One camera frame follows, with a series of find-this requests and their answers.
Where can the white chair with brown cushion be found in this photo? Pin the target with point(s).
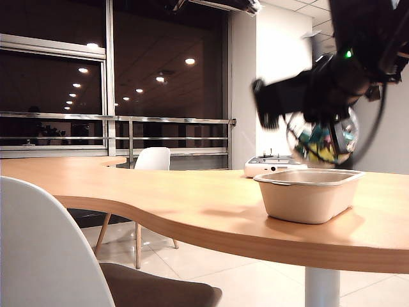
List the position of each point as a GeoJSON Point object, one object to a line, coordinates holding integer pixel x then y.
{"type": "Point", "coordinates": [38, 240]}

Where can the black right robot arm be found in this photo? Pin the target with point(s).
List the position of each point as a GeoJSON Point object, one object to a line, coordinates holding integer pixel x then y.
{"type": "Point", "coordinates": [367, 25]}

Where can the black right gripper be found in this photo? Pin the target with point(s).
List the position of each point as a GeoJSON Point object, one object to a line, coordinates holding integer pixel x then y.
{"type": "Point", "coordinates": [332, 89]}

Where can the clear plastic jar of clips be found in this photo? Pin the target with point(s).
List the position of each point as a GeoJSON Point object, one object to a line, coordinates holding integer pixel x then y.
{"type": "Point", "coordinates": [319, 150]}

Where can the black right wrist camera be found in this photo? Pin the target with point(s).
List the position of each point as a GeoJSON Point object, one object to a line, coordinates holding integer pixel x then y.
{"type": "Point", "coordinates": [278, 96]}

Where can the white chair with wooden legs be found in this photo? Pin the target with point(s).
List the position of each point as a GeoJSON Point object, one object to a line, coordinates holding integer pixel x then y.
{"type": "Point", "coordinates": [153, 159]}

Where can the steel window railing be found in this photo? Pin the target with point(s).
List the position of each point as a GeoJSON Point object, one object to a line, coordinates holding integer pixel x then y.
{"type": "Point", "coordinates": [159, 120]}

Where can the metal window frame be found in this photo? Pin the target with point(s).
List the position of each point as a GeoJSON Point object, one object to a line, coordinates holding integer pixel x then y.
{"type": "Point", "coordinates": [110, 80]}

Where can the white remote controller with joysticks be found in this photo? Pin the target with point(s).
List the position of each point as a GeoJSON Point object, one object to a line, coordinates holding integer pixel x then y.
{"type": "Point", "coordinates": [259, 166]}

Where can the white table pedestal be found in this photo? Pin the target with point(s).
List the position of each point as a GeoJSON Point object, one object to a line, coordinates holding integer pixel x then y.
{"type": "Point", "coordinates": [321, 288]}

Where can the beige rectangular paper pulp container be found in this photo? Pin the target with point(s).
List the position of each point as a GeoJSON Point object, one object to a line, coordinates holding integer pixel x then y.
{"type": "Point", "coordinates": [306, 201]}

